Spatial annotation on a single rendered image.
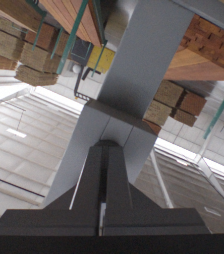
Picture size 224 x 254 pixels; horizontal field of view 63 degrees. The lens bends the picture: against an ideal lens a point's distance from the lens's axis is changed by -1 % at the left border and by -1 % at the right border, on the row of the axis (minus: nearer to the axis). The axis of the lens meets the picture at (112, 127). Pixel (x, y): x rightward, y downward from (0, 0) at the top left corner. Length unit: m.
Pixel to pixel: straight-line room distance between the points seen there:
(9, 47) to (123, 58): 10.13
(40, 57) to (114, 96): 9.54
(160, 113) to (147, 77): 9.37
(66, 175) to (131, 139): 0.07
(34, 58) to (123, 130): 9.71
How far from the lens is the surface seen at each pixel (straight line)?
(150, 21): 0.23
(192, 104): 10.06
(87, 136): 0.17
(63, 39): 9.50
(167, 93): 9.59
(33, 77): 9.86
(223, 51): 1.80
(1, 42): 10.50
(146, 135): 0.17
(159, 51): 0.22
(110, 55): 6.71
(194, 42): 1.70
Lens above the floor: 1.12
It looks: 13 degrees up
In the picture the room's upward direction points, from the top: 155 degrees counter-clockwise
